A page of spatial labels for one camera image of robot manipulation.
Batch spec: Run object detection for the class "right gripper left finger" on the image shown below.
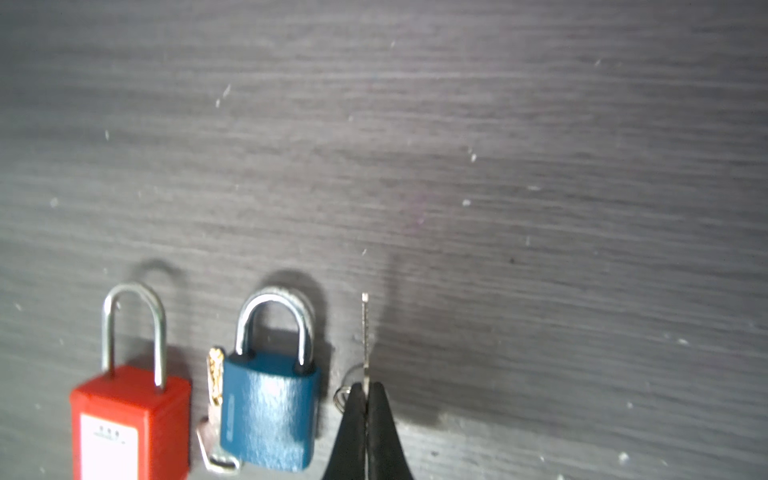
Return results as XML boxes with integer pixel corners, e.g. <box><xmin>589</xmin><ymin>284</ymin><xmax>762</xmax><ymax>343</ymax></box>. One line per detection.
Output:
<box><xmin>323</xmin><ymin>383</ymin><xmax>366</xmax><ymax>480</ymax></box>

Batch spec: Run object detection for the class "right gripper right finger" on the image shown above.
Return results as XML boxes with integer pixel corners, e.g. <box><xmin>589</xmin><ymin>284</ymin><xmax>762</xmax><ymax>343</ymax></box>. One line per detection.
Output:
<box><xmin>367</xmin><ymin>382</ymin><xmax>414</xmax><ymax>480</ymax></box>

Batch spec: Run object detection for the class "blue padlock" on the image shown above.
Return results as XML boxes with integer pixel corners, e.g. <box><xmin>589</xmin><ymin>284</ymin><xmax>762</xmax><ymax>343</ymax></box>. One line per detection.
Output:
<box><xmin>220</xmin><ymin>286</ymin><xmax>321</xmax><ymax>472</ymax></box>

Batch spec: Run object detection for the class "red padlock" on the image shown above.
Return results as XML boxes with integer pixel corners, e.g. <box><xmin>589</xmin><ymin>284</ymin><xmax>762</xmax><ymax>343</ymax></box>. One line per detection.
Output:
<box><xmin>69</xmin><ymin>282</ymin><xmax>192</xmax><ymax>479</ymax></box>

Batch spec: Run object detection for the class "loose silver brass key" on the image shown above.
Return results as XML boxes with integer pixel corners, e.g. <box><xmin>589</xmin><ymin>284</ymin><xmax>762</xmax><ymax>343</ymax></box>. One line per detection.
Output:
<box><xmin>196</xmin><ymin>346</ymin><xmax>241</xmax><ymax>477</ymax></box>

